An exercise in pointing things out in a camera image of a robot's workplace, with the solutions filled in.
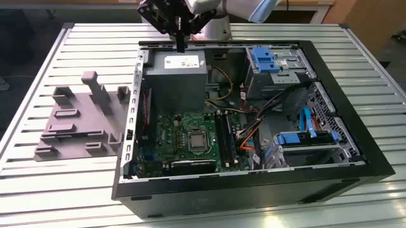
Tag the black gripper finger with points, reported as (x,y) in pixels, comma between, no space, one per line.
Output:
(198,25)
(158,23)

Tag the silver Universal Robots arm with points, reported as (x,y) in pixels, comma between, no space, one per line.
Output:
(215,28)

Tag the black RAM slot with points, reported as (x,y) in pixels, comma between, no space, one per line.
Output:
(222,140)

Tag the blue drive bay latch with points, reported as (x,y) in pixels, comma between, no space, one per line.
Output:
(265,59)

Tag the grey power supply unit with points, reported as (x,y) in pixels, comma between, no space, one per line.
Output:
(174,88)

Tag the metal drive cage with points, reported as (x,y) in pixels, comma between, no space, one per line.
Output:
(285,78)

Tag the white framed desk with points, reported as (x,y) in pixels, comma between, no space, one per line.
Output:
(322,14)

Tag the grey parts rack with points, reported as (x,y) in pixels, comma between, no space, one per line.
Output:
(79,114)

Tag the green motherboard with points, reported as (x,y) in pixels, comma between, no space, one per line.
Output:
(169,133)

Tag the silver CPU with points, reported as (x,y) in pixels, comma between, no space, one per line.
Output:
(197,140)

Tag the wooden cabinet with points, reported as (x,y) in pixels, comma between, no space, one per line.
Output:
(374,23)

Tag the hard disk in blue carrier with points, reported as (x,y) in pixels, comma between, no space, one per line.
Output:
(291,139)

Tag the black graphics card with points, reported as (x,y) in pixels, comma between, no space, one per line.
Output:
(190,167)

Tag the black open PC case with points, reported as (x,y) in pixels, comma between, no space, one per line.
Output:
(222,197)

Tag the CPU socket metal frame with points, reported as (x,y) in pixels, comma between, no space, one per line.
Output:
(197,130)

